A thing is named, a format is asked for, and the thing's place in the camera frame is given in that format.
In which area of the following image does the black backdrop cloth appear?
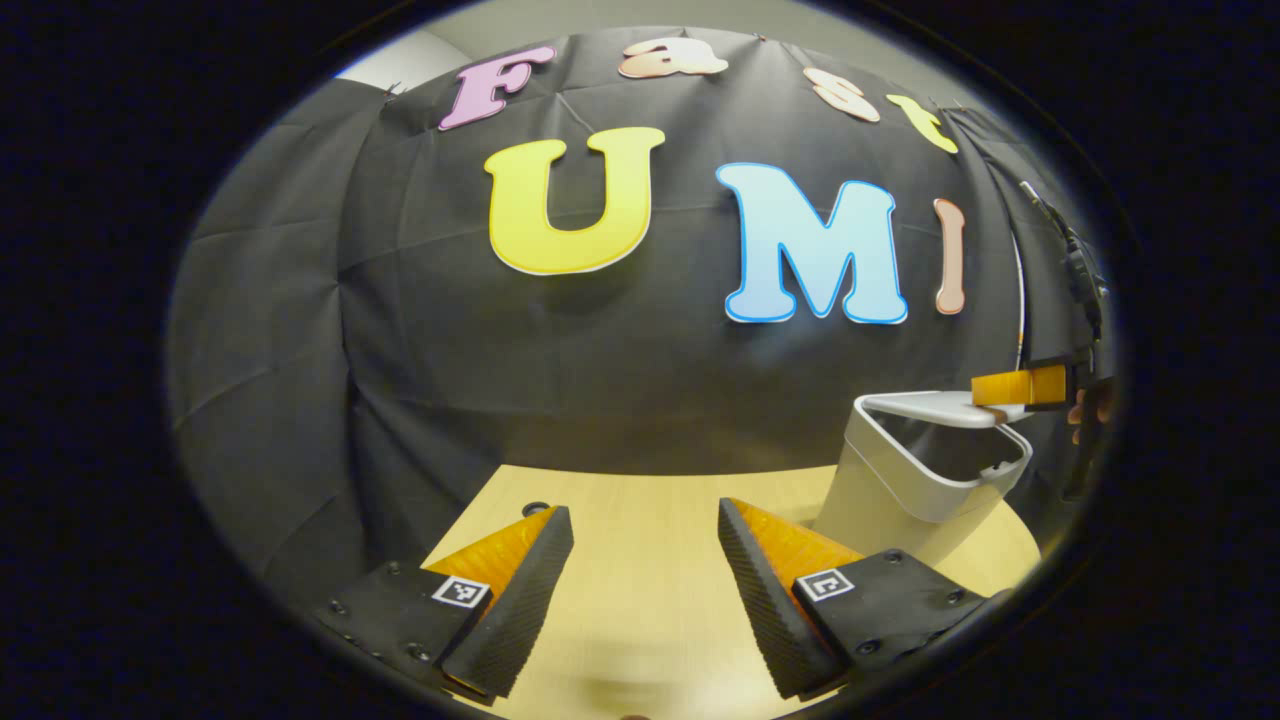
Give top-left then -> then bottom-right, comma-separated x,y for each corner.
165,25 -> 1116,601

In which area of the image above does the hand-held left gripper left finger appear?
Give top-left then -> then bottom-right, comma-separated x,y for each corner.
310,505 -> 576,701

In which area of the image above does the wooden desktop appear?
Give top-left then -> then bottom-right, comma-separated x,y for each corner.
420,463 -> 1043,720

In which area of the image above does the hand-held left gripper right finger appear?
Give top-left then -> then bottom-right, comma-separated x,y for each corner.
716,498 -> 1011,701

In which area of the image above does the white desktop garbage bin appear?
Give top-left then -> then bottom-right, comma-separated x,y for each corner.
812,390 -> 1036,569

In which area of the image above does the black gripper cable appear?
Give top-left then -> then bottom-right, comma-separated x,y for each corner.
1018,180 -> 1109,346

